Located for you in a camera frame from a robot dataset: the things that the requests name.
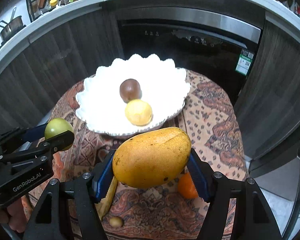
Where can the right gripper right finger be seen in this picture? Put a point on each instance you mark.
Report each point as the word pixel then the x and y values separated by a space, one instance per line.
pixel 253 217

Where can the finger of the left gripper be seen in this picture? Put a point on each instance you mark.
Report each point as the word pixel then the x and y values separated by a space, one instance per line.
pixel 15 138
pixel 48 147

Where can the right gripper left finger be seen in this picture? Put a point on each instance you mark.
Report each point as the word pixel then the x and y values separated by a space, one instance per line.
pixel 51 216

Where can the green apple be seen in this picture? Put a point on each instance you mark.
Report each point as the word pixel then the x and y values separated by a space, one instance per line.
pixel 57 126

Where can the yellow banana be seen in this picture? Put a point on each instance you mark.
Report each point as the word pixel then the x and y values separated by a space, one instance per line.
pixel 104 205

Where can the small yellow loquat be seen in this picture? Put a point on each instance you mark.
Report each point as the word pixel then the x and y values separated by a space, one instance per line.
pixel 116 222

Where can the orange mandarin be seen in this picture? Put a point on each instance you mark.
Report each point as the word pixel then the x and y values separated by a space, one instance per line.
pixel 186 187

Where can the yellow orange mango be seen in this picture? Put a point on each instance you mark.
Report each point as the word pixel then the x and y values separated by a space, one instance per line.
pixel 153 158

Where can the person's left hand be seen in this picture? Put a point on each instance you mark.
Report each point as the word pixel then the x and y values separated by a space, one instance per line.
pixel 14 216

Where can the dark wood cabinet door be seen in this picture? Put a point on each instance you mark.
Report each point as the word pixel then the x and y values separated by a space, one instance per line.
pixel 36 79

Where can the white scalloped fruit bowl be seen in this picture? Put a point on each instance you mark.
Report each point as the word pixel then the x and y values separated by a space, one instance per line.
pixel 164 87

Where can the patterned paisley tablecloth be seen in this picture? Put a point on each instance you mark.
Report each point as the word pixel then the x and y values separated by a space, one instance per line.
pixel 161 212

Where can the yellow lemon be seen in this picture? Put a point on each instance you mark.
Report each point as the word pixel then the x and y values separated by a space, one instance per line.
pixel 138 112

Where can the brown kiwi fruit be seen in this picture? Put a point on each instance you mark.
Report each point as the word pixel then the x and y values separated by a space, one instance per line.
pixel 130 90

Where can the steel saucepan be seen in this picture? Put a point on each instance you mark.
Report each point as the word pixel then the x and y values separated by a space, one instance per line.
pixel 9 29

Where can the yellow capped bottle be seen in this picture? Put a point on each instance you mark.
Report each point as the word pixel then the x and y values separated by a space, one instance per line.
pixel 53 3

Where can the green energy label sticker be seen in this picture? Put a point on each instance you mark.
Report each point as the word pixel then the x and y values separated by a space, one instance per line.
pixel 245 61

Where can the black built-in dishwasher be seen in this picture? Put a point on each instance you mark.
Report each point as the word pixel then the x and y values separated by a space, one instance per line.
pixel 206 42

